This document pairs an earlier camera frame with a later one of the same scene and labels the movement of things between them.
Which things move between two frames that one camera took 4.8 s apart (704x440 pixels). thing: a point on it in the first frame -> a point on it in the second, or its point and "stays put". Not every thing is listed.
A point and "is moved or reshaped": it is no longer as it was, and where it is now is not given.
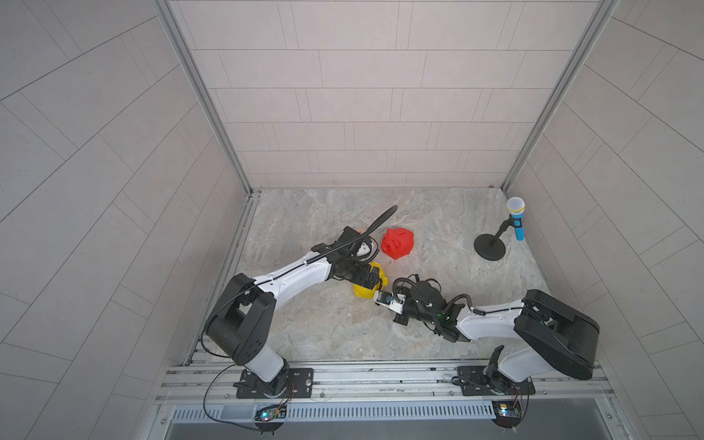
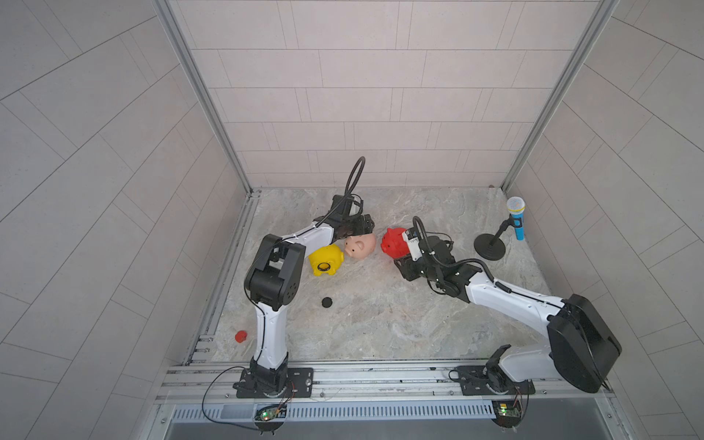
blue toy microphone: (516, 207) stays put
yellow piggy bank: (368, 292) is moved or reshaped
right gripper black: (399, 319) -> (406, 269)
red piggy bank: (397, 242) stays put
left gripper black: (369, 281) -> (366, 225)
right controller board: (506, 413) stays put
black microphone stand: (489, 247) stays put
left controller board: (270, 418) stays put
